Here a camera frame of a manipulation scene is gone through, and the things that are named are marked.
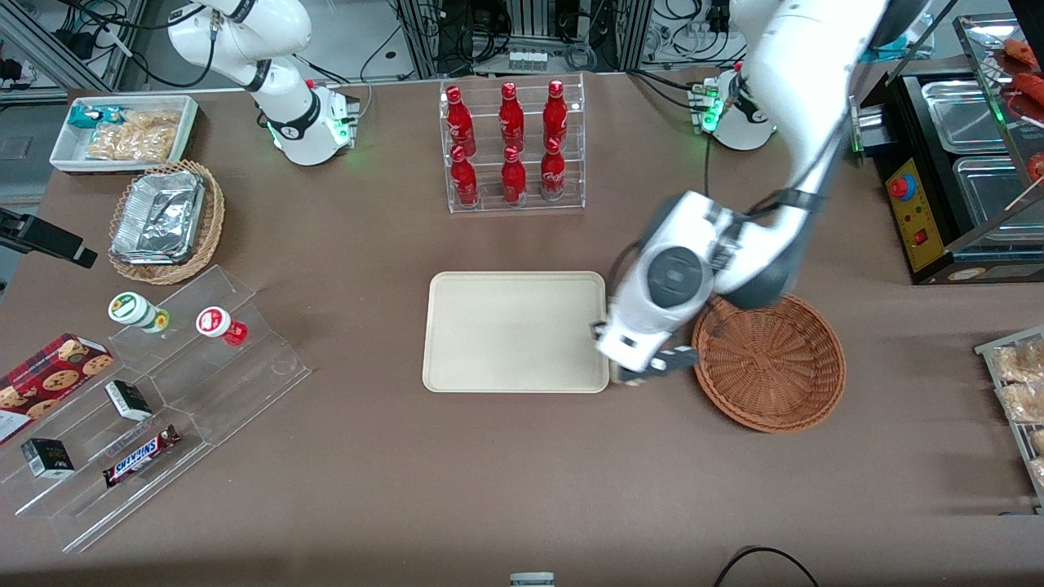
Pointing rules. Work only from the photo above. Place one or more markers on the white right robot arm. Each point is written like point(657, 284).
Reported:
point(285, 33)

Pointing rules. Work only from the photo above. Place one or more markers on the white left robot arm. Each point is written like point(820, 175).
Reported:
point(783, 81)

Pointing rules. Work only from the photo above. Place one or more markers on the beige rectangular tray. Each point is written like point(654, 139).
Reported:
point(515, 332)

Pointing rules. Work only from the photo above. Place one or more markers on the brown round wicker basket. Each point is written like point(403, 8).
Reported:
point(775, 367)

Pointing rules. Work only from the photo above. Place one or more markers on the tray of packaged bread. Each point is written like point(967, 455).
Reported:
point(999, 346)

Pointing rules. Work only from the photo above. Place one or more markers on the light oval wicker basket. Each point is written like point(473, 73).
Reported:
point(210, 220)

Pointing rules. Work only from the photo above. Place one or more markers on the aluminium foil tray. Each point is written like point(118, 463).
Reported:
point(159, 216)

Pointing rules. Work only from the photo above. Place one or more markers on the red cola bottle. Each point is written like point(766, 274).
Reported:
point(464, 181)
point(555, 114)
point(460, 121)
point(552, 173)
point(511, 118)
point(514, 179)

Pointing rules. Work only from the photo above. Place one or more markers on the clear acrylic bottle rack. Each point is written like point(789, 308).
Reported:
point(489, 204)

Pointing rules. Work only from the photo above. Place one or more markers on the small grey device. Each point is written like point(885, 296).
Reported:
point(532, 580)

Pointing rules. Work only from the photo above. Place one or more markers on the white terminal block row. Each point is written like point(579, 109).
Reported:
point(528, 59)

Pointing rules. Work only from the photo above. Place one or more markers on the black food warmer machine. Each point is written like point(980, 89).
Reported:
point(917, 220)

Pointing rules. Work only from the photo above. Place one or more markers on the silver black controller box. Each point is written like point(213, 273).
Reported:
point(873, 126)

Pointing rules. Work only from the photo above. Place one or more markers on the wrapped rice cracker snack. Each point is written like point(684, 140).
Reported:
point(1024, 402)
point(1019, 363)

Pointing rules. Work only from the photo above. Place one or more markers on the teal plastic bag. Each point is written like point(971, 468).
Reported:
point(897, 51)

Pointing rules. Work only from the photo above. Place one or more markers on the clear acrylic stepped display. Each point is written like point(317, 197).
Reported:
point(220, 391)

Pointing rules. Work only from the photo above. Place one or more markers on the red lid yogurt cup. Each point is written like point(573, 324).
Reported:
point(215, 322)

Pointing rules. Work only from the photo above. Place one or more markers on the red sausage on skewer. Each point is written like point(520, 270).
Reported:
point(1030, 86)
point(1037, 167)
point(1021, 51)

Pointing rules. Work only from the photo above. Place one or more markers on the green lid yogurt cup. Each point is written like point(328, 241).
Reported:
point(130, 308)

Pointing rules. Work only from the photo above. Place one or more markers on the Snickers chocolate bar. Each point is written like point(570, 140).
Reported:
point(139, 456)

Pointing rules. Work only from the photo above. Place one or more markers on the small black box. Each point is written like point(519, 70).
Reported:
point(47, 458)
point(128, 400)

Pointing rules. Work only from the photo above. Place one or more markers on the clear bag of crackers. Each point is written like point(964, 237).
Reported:
point(134, 140)

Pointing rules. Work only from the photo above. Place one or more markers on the red tartan cookie box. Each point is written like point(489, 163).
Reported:
point(49, 379)

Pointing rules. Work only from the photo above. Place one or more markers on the teal snack packet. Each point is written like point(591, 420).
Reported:
point(88, 116)

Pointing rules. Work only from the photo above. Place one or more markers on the white rectangular snack bin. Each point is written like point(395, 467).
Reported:
point(67, 151)

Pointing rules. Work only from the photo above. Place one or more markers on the black clamp bracket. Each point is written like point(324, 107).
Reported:
point(45, 235)

